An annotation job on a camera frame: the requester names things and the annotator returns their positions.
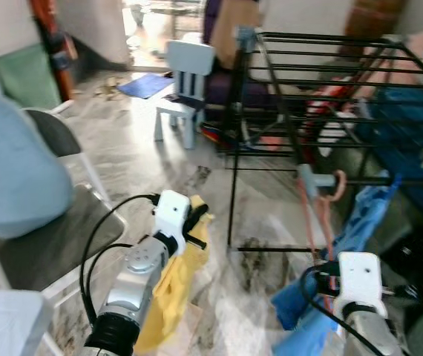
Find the black metal drying rack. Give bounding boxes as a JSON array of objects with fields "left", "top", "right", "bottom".
[{"left": 226, "top": 28, "right": 423, "bottom": 257}]

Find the blue storage bag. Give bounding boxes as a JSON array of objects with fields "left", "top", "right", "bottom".
[{"left": 367, "top": 88, "right": 423, "bottom": 212}]

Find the light blue child chair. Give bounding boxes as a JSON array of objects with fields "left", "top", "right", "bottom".
[{"left": 154, "top": 41, "right": 216, "bottom": 149}]

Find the blue clothes hanger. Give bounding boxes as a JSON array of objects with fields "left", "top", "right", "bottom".
[{"left": 388, "top": 173, "right": 404, "bottom": 192}]

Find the plain blue shirt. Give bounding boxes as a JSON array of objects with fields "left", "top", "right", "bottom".
[{"left": 271, "top": 174, "right": 405, "bottom": 356}]

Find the white folding table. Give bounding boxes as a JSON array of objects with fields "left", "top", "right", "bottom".
[{"left": 0, "top": 286, "right": 53, "bottom": 356}]

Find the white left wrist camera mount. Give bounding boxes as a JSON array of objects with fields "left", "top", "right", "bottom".
[{"left": 154, "top": 190, "right": 191, "bottom": 257}]

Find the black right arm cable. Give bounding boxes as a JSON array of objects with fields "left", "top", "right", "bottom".
[{"left": 299, "top": 266, "right": 376, "bottom": 356}]

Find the blue floor mat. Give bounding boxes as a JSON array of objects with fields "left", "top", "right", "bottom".
[{"left": 117, "top": 73, "right": 175, "bottom": 99}]

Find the grey seat folding chair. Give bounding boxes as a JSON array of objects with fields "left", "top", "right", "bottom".
[{"left": 0, "top": 110, "right": 127, "bottom": 294}]

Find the pink clothes hanger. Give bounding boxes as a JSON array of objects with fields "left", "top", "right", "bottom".
[{"left": 295, "top": 169, "right": 348, "bottom": 290}]

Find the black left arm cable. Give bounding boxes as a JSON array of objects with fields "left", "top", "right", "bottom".
[
  {"left": 79, "top": 194, "right": 160, "bottom": 320},
  {"left": 85, "top": 242, "right": 134, "bottom": 327}
]

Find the yellow shirt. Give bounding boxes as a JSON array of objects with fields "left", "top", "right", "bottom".
[{"left": 134, "top": 194, "right": 214, "bottom": 353}]

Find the green board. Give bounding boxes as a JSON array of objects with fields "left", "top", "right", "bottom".
[{"left": 0, "top": 43, "right": 62, "bottom": 112}]

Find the red black upright cleaner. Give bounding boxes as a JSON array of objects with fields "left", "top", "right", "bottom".
[{"left": 30, "top": 0, "right": 76, "bottom": 102}]

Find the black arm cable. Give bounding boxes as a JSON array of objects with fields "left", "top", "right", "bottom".
[
  {"left": 79, "top": 194, "right": 160, "bottom": 320},
  {"left": 299, "top": 266, "right": 376, "bottom": 356},
  {"left": 85, "top": 242, "right": 134, "bottom": 327}
]

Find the light blue chair cushion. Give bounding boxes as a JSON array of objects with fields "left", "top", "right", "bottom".
[{"left": 0, "top": 93, "right": 75, "bottom": 240}]

